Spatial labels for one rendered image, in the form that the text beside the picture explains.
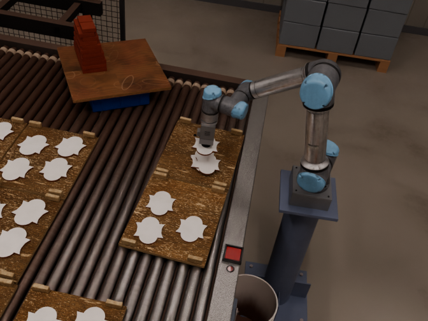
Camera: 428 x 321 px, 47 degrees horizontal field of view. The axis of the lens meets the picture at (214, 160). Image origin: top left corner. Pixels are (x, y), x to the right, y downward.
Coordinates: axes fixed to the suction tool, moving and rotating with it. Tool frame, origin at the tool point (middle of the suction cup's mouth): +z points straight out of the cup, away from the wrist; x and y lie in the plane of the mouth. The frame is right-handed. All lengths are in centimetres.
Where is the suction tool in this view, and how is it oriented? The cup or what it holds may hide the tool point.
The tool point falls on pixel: (206, 146)
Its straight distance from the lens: 226.1
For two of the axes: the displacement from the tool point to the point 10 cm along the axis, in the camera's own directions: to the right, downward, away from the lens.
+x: 9.9, 1.2, 0.2
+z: -1.0, 7.3, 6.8
